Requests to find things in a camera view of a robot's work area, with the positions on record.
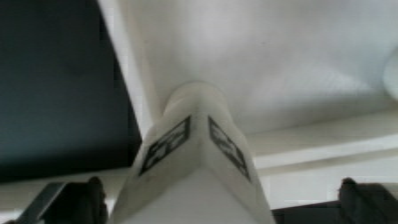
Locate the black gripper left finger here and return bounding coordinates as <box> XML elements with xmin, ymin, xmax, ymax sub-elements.
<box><xmin>5</xmin><ymin>177</ymin><xmax>108</xmax><ymax>224</ymax></box>

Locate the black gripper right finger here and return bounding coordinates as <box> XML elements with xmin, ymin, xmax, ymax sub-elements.
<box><xmin>272</xmin><ymin>178</ymin><xmax>398</xmax><ymax>224</ymax></box>

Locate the white table leg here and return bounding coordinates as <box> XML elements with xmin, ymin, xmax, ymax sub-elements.
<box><xmin>106</xmin><ymin>82</ymin><xmax>275</xmax><ymax>224</ymax></box>

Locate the white square table top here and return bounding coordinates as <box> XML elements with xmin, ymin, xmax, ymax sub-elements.
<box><xmin>0</xmin><ymin>0</ymin><xmax>398</xmax><ymax>224</ymax></box>

